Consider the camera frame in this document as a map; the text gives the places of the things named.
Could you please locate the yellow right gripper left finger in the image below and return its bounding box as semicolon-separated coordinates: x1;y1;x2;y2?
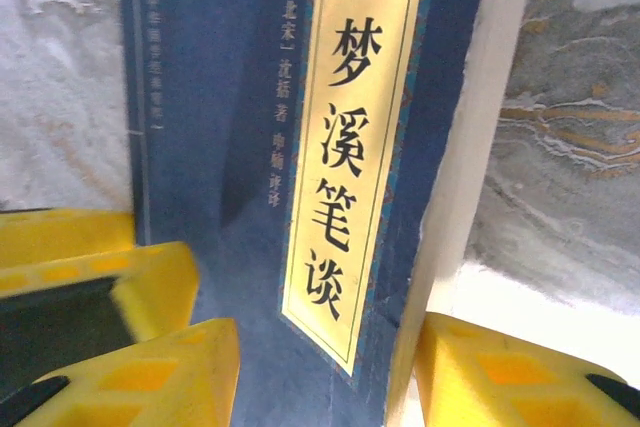
0;316;241;427

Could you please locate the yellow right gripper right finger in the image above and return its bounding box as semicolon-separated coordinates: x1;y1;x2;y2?
413;310;640;427

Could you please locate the navy book with yellow label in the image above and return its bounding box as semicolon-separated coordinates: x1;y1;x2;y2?
113;0;540;427

